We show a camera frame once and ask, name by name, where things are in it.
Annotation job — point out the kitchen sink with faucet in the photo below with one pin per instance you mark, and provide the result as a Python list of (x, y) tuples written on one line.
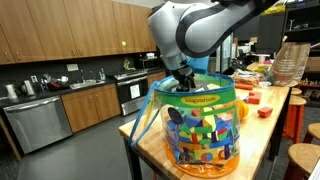
[(86, 82)]

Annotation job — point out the small red foam block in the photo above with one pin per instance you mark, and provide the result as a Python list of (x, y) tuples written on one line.
[(265, 111)]

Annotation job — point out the wooden cabinets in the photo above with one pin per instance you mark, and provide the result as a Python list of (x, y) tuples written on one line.
[(42, 30), (89, 107)]

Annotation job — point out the clear brown printed bag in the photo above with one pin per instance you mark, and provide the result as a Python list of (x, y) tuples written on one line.
[(290, 63)]

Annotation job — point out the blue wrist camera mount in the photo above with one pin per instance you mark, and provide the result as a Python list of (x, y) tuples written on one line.
[(199, 65)]

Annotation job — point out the lower wooden cabinets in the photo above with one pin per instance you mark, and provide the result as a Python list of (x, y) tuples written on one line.
[(89, 107)]

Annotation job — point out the red arch foam block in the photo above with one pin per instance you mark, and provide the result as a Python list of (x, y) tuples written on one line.
[(254, 97)]

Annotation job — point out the wooden stool orange legs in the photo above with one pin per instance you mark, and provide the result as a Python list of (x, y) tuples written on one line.
[(294, 119)]

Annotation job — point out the clear bag of foam blocks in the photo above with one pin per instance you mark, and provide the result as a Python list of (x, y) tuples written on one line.
[(201, 126)]

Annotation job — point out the upper wooden cabinets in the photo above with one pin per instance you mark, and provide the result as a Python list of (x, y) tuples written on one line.
[(42, 30)]

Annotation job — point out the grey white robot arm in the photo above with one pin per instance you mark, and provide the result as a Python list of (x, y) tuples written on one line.
[(197, 30)]

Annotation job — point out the stainless steel oven range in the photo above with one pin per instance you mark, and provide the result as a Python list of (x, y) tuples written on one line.
[(132, 88)]

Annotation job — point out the white pitcher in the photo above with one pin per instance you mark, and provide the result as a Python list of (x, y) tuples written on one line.
[(11, 91)]

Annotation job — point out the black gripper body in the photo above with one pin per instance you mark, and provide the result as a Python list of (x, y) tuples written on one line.
[(183, 74)]

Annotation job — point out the bagged bread loaf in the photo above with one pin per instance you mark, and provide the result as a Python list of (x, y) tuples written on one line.
[(248, 78)]

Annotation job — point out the wooden stool middle right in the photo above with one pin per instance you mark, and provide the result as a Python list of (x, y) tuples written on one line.
[(313, 131)]

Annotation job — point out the black microwave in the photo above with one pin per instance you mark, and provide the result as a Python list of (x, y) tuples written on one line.
[(148, 64)]

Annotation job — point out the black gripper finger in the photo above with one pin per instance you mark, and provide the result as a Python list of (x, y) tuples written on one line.
[(180, 88), (191, 84)]

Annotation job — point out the stainless steel dishwasher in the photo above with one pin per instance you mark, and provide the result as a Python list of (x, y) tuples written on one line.
[(39, 123)]

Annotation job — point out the wooden stool near right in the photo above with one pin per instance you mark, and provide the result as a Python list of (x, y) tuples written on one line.
[(303, 158)]

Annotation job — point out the orange plush ball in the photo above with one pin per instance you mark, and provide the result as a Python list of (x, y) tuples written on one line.
[(242, 109)]

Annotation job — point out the electric kettle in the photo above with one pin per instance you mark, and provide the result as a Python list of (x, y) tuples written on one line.
[(27, 88)]

